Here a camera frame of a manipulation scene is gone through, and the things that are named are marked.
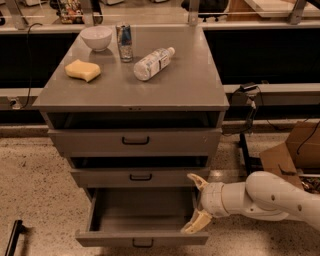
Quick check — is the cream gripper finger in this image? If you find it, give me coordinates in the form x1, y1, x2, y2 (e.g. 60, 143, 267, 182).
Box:
181, 209, 212, 234
187, 173, 208, 191

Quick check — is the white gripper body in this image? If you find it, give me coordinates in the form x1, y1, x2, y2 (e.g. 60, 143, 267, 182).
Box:
201, 182, 229, 218

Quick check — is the grey bottom drawer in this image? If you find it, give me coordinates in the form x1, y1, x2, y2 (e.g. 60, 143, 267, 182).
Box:
76, 187, 209, 248

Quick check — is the grey drawer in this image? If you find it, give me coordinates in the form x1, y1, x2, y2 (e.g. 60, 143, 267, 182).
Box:
71, 167, 210, 188
76, 187, 209, 248
49, 128, 221, 157

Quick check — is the grey middle drawer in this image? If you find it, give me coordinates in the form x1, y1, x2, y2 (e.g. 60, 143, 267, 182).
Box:
71, 167, 210, 188

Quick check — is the grey top drawer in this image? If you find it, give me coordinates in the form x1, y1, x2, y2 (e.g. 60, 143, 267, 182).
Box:
49, 128, 221, 157

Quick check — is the grey drawer cabinet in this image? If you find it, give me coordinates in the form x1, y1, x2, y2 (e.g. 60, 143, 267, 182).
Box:
32, 25, 230, 201

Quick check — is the black stand leg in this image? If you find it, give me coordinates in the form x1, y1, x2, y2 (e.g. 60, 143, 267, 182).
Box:
239, 133, 252, 175

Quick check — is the cardboard box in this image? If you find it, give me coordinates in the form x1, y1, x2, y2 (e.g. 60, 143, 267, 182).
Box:
259, 122, 320, 190

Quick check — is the black power adapter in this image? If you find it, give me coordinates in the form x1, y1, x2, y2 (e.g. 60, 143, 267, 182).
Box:
240, 82, 257, 92

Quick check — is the clear plastic water bottle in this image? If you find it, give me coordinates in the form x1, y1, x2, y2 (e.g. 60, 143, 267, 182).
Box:
133, 47, 175, 81

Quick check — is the yellow sponge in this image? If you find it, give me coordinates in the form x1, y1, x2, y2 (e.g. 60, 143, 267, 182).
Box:
65, 59, 101, 82

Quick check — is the blue silver drink can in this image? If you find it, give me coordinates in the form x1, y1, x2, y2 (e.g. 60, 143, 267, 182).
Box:
116, 23, 133, 62

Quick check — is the white bowl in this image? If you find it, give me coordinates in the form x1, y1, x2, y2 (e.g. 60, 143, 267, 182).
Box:
80, 26, 112, 51

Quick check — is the black bar on floor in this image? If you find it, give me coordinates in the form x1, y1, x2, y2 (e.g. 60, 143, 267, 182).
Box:
5, 220, 25, 256

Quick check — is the colourful snack rack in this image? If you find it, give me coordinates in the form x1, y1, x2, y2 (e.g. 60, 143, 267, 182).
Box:
57, 0, 83, 24

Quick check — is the black cable left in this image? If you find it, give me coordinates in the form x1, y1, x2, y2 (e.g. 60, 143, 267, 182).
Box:
19, 22, 44, 110

